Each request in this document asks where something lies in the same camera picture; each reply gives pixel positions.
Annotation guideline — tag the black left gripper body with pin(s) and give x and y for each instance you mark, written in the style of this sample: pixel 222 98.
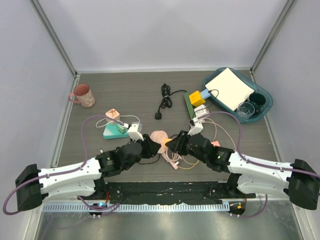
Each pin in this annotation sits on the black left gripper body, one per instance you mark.
pixel 146 151

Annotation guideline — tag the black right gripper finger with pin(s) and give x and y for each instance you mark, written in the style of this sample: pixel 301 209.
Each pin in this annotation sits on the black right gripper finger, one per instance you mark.
pixel 176 145
pixel 182 138

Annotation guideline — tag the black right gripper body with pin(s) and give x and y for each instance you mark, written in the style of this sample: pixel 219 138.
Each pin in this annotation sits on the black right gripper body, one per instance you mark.
pixel 189 150

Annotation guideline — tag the pink charger plug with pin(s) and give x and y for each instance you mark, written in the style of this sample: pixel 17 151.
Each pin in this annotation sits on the pink charger plug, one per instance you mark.
pixel 215 143

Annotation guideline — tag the pink round socket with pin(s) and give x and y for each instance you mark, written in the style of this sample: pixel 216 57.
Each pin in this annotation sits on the pink round socket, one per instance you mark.
pixel 160 137

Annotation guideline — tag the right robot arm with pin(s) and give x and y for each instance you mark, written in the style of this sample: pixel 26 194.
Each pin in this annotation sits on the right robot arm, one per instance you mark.
pixel 295 181

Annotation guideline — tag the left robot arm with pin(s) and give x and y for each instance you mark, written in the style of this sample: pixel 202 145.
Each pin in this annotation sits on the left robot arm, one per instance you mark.
pixel 36 185

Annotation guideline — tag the teal triangular socket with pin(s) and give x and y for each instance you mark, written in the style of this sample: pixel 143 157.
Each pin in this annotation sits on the teal triangular socket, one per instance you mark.
pixel 111 132

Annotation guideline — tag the yellow cube socket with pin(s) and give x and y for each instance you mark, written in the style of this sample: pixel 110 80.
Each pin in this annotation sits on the yellow cube socket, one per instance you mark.
pixel 196 99

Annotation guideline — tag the peach cube socket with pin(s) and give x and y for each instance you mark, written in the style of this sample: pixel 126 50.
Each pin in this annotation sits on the peach cube socket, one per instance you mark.
pixel 112 116

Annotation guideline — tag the light blue charger plug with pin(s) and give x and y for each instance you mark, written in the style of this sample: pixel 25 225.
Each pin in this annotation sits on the light blue charger plug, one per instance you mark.
pixel 205 94

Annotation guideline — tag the green power strip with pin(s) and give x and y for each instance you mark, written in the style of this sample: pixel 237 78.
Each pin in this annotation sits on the green power strip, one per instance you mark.
pixel 189 106

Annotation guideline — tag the white cube adapter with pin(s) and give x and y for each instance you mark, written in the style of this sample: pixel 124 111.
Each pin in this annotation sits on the white cube adapter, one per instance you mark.
pixel 201 110

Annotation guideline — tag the teal plastic tray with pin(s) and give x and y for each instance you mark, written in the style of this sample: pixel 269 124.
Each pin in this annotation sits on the teal plastic tray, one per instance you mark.
pixel 256 116

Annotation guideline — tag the clear glass cup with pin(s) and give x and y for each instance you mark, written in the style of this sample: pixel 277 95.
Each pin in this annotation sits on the clear glass cup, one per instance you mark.
pixel 245 110

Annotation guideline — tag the white paper pad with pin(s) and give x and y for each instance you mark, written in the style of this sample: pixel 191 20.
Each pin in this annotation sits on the white paper pad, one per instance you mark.
pixel 231 89

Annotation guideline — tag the dark green cup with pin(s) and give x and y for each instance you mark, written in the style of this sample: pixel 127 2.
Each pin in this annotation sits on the dark green cup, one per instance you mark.
pixel 257 100

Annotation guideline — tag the pink floral mug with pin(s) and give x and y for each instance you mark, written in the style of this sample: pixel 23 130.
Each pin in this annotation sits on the pink floral mug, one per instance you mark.
pixel 82 95

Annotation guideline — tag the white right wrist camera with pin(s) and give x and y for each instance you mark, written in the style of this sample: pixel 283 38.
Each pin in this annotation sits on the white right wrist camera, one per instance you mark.
pixel 195 126

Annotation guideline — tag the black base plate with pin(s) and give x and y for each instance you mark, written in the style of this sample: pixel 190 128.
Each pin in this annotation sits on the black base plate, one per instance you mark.
pixel 164 193

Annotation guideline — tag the white cable duct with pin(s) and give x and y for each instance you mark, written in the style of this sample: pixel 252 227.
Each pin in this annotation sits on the white cable duct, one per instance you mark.
pixel 77 207

